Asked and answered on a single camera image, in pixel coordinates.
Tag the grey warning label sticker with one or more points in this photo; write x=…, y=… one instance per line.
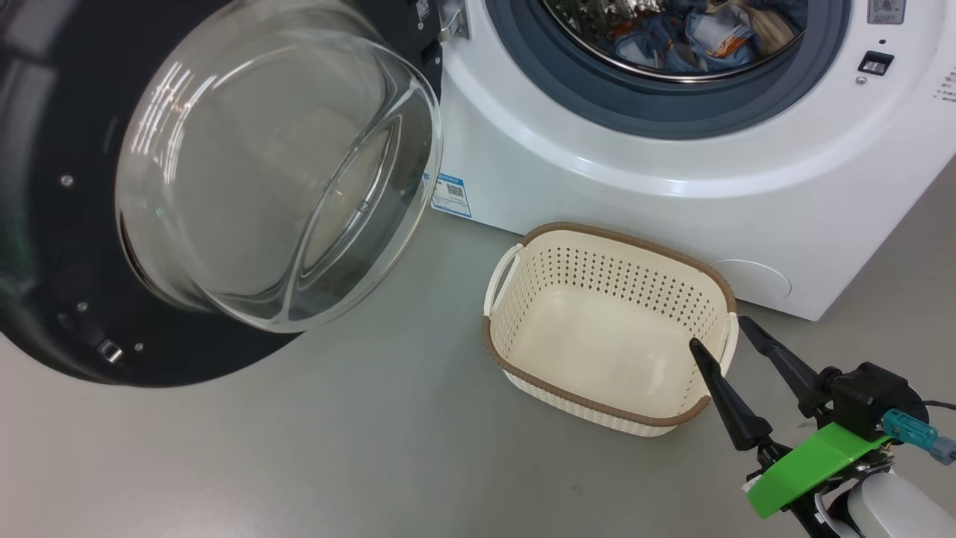
x=886, y=10

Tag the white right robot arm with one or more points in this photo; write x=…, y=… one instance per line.
x=896, y=512

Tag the cream perforated laundry basket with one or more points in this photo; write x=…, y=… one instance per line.
x=597, y=351

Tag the metal door hinge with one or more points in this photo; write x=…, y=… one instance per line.
x=453, y=19

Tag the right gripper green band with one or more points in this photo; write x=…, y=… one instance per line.
x=814, y=463

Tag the dark round washing machine door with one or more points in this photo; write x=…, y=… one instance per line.
x=52, y=224

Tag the blue clothes with orange print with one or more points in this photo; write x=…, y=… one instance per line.
x=694, y=41

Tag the black door latch socket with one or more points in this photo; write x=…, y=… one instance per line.
x=875, y=63

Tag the blue energy label sticker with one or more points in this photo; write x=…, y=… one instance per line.
x=451, y=194

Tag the round white filter cover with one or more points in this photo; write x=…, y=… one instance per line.
x=754, y=280

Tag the grey rubber door seal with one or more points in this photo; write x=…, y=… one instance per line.
x=672, y=104

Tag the white front-load washing machine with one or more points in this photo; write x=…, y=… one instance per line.
x=672, y=202

